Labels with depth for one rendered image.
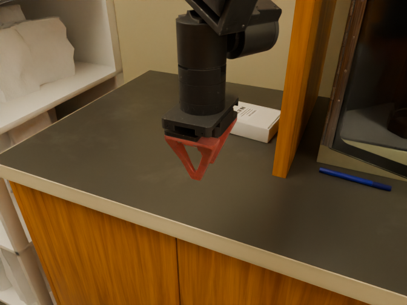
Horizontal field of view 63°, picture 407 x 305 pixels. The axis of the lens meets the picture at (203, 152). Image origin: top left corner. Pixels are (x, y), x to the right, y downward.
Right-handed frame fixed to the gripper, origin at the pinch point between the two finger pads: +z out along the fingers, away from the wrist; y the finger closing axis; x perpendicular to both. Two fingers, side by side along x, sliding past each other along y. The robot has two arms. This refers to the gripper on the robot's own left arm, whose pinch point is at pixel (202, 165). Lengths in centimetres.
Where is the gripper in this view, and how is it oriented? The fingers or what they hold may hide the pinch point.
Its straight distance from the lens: 46.9
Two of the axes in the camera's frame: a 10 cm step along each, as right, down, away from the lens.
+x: -9.1, -2.1, 3.5
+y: 4.1, -4.9, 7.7
